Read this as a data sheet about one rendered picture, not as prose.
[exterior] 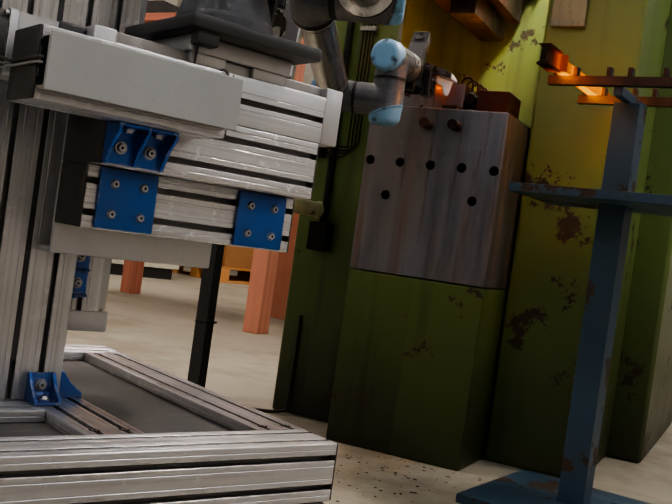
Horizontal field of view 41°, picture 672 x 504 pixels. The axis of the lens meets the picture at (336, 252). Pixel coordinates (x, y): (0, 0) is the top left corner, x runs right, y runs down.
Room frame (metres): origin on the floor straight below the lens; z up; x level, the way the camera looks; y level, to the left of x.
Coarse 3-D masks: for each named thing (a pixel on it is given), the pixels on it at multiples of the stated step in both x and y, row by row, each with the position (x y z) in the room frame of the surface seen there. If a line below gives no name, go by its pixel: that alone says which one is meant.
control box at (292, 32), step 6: (288, 0) 2.59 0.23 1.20; (288, 6) 2.58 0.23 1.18; (288, 12) 2.57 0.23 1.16; (288, 18) 2.55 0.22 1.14; (288, 24) 2.54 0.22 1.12; (294, 24) 2.54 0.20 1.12; (288, 30) 2.53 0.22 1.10; (294, 30) 2.53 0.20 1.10; (300, 30) 2.54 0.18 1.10; (282, 36) 2.52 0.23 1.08; (288, 36) 2.52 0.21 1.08; (294, 36) 2.52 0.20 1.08; (300, 36) 2.57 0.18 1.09; (300, 42) 2.60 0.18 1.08; (294, 66) 2.51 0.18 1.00; (294, 72) 2.53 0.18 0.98; (288, 78) 2.46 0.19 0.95
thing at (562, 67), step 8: (544, 48) 1.89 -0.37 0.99; (552, 48) 1.91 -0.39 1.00; (544, 56) 1.89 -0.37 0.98; (552, 56) 1.92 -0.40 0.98; (560, 56) 1.96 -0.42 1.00; (568, 56) 1.96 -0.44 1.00; (544, 64) 1.90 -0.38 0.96; (552, 64) 1.93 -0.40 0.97; (560, 64) 1.96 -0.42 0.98; (568, 64) 1.99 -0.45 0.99; (552, 72) 1.96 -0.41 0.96; (560, 72) 1.95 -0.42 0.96; (568, 72) 1.99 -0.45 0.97; (584, 88) 2.14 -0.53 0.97; (592, 88) 2.15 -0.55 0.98; (600, 88) 2.20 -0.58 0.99
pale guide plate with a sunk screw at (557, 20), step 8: (560, 0) 2.42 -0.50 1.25; (568, 0) 2.42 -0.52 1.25; (576, 0) 2.41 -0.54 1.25; (584, 0) 2.40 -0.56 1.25; (560, 8) 2.42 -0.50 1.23; (568, 8) 2.41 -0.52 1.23; (576, 8) 2.41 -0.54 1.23; (584, 8) 2.40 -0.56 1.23; (552, 16) 2.43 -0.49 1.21; (560, 16) 2.42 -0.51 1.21; (568, 16) 2.41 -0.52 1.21; (576, 16) 2.40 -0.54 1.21; (584, 16) 2.39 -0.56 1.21; (552, 24) 2.43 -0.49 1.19; (560, 24) 2.42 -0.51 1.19; (568, 24) 2.41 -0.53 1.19; (576, 24) 2.40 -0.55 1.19; (584, 24) 2.40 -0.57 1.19
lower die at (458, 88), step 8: (440, 88) 2.43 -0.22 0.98; (456, 88) 2.41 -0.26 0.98; (464, 88) 2.40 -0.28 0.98; (416, 96) 2.46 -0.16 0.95; (440, 96) 2.43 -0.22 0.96; (448, 96) 2.42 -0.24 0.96; (456, 96) 2.41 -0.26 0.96; (464, 96) 2.40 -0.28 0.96; (408, 104) 2.46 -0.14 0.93; (416, 104) 2.45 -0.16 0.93; (424, 104) 2.44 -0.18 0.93; (432, 104) 2.44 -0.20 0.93; (440, 104) 2.43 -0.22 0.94; (448, 104) 2.42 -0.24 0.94; (456, 104) 2.41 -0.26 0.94; (464, 104) 2.41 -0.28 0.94
